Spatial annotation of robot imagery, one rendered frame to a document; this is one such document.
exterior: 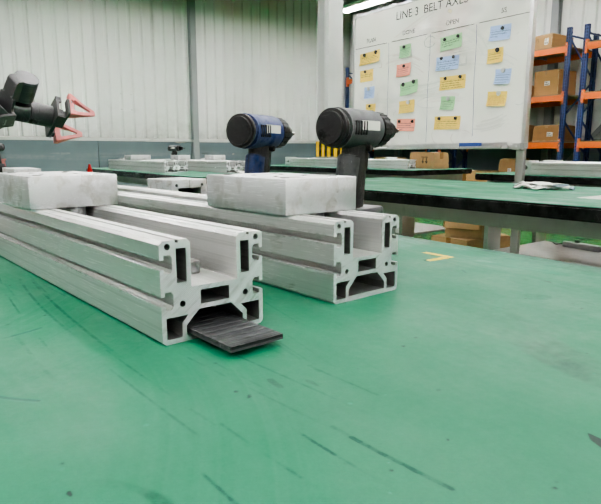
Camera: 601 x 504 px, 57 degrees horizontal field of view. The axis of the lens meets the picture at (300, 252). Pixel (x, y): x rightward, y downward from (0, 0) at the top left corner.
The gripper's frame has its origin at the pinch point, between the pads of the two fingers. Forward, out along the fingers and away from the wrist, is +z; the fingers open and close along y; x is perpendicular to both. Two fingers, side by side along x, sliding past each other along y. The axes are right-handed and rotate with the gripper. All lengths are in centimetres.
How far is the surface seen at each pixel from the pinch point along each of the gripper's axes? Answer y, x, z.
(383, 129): -81, 56, 12
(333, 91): 320, -432, 547
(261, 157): -60, 49, 4
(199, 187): -33, 39, 9
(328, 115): -80, 55, 1
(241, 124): -64, 46, -1
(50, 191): -62, 63, -33
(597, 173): -26, -22, 309
